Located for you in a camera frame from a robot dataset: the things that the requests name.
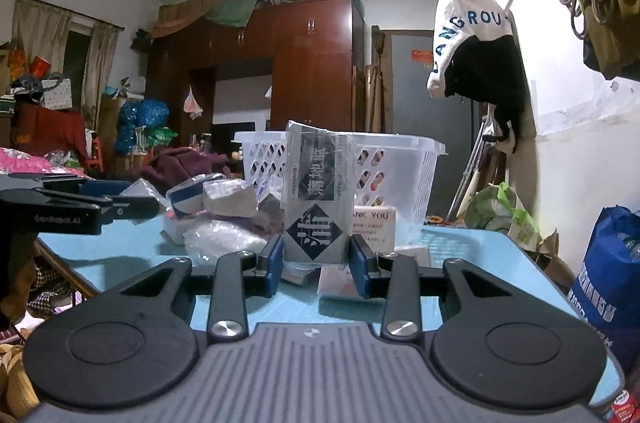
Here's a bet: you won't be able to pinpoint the blue and white wrapped packet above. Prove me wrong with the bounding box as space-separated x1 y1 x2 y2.
166 174 227 215

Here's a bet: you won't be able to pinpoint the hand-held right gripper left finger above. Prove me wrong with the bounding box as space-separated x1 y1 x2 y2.
119 235 287 345

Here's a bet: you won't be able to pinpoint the red cloth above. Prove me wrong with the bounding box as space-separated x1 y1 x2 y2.
14 102 89 156

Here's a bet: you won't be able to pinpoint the white and black hanging garment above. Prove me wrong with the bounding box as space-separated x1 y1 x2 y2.
426 0 532 154

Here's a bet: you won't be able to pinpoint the pink floral blanket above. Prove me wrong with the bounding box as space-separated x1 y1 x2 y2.
0 147 87 180

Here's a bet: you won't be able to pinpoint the pink hanging plastic bag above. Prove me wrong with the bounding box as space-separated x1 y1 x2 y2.
183 86 204 120

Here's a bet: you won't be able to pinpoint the blue printed sack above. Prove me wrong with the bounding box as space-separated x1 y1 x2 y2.
567 205 640 371

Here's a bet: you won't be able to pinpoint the brown wooden wardrobe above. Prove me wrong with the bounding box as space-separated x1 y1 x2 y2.
146 0 367 144

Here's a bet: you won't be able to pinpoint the small white box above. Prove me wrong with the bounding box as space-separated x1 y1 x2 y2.
394 245 432 266

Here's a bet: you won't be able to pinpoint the checked cloth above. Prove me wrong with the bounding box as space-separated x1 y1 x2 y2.
26 261 77 316

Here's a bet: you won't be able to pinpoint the green and white plastic bag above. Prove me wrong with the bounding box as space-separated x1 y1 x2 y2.
464 182 542 250

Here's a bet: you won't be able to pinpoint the blue plastic bags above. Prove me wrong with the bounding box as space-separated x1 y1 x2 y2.
114 99 172 154

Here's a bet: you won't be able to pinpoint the leaning metal crutches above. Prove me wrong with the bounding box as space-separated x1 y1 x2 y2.
446 115 493 220

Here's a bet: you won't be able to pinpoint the clear plastic basket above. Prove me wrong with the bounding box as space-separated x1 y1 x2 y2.
233 130 447 250

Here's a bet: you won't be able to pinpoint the beige window curtains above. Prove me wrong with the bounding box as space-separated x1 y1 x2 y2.
11 0 121 128

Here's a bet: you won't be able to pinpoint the pink flat packet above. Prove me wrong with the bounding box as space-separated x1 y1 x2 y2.
317 262 362 300

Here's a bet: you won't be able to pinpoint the clear plastic bag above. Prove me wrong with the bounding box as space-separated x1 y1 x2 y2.
183 217 273 267

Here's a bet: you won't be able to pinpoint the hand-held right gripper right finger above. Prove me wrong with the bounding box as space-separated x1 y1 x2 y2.
347 235 522 345

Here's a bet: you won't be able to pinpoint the grey wrapped packet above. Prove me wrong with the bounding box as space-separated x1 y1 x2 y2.
202 179 260 220

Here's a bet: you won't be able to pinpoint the white printed card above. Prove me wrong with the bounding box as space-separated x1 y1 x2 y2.
352 205 399 255

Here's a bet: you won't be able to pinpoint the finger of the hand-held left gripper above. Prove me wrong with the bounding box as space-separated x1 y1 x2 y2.
78 179 133 200
99 196 162 225

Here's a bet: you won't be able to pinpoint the maroon cloth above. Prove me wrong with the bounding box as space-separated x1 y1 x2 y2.
141 147 233 196

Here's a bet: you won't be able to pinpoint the black and white printed box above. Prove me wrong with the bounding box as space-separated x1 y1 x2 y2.
281 120 355 265

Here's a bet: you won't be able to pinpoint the green cloth bundle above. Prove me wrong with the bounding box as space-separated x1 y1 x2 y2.
204 0 263 28

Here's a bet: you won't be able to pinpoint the grey door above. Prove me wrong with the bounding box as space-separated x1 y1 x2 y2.
390 33 477 216

